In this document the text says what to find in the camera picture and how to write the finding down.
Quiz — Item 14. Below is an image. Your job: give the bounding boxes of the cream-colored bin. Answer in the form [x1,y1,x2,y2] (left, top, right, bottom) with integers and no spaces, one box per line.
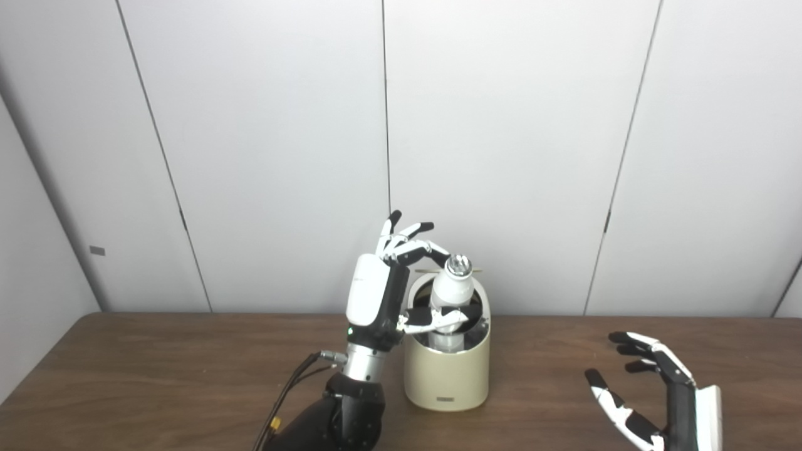
[403,269,491,412]

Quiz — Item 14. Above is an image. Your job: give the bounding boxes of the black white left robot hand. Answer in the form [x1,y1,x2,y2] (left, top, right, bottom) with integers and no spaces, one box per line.
[346,210,471,351]

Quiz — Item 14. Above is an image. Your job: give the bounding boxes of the small white plastic bottle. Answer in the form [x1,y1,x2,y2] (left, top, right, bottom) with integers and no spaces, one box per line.
[429,254,475,351]

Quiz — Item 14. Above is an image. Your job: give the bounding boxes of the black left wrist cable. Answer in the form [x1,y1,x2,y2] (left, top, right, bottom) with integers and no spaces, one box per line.
[253,351,348,451]

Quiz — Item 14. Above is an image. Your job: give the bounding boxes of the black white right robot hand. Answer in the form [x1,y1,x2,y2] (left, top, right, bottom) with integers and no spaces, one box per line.
[585,331,723,451]

